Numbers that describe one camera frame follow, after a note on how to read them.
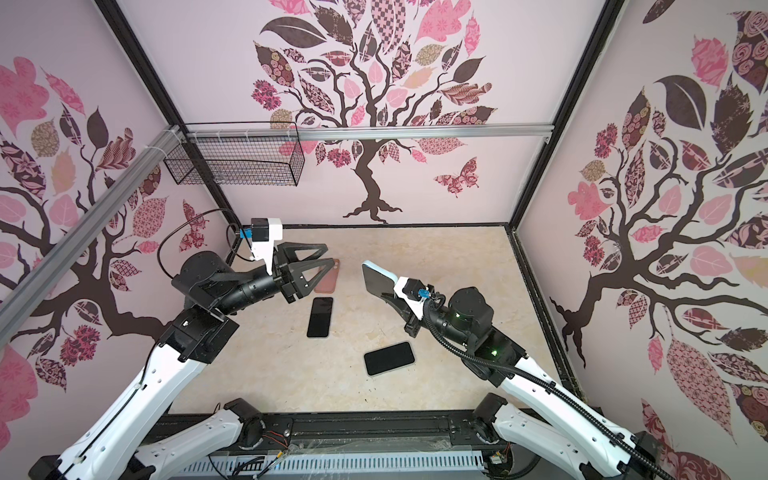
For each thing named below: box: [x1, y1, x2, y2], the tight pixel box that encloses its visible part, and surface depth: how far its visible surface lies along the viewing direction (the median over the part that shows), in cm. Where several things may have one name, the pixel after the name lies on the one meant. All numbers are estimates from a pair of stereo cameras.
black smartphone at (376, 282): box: [362, 264, 395, 297], surface depth 53 cm
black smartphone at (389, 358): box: [364, 342, 415, 375], surface depth 88 cm
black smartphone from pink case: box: [307, 297, 334, 337], surface depth 96 cm
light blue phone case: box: [362, 260, 398, 284], surface depth 53 cm
